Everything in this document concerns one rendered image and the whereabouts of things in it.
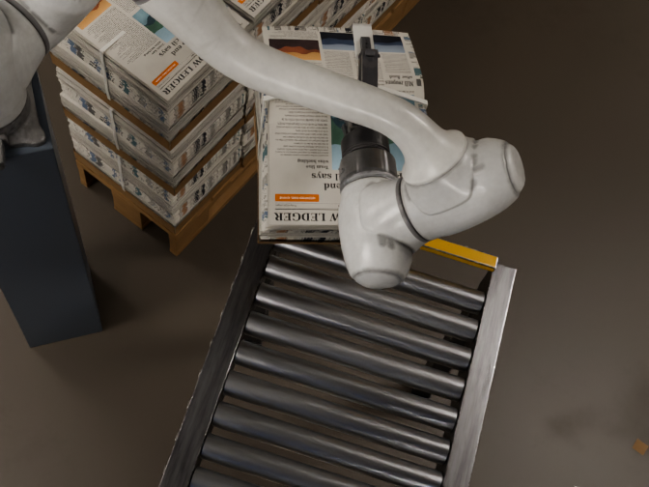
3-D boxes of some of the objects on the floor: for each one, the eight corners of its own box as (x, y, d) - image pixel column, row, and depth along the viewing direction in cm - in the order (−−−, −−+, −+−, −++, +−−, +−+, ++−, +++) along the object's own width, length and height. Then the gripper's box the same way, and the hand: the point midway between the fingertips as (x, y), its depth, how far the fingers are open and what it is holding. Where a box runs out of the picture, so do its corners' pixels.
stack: (77, 183, 286) (34, 2, 211) (313, -41, 333) (346, -253, 258) (177, 259, 279) (168, 100, 204) (403, 20, 326) (464, -180, 251)
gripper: (355, 110, 136) (344, -3, 147) (330, 203, 158) (322, 99, 168) (407, 112, 138) (391, -1, 148) (375, 203, 159) (363, 100, 170)
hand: (354, 58), depth 158 cm, fingers open, 14 cm apart
